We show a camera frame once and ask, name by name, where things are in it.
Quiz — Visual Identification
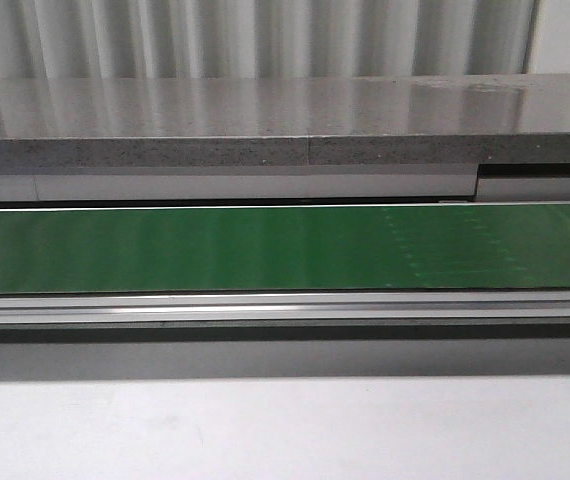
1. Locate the grey granite counter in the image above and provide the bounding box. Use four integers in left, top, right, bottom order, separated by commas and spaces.
0, 72, 570, 203

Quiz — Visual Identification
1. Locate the aluminium conveyor frame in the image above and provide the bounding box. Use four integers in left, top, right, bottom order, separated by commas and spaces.
0, 198, 570, 346

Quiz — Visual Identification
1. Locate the green conveyor belt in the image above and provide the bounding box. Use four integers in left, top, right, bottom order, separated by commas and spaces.
0, 203, 570, 295

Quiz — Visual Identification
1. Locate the white pleated curtain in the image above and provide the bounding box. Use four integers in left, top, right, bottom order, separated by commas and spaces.
0, 1, 570, 78

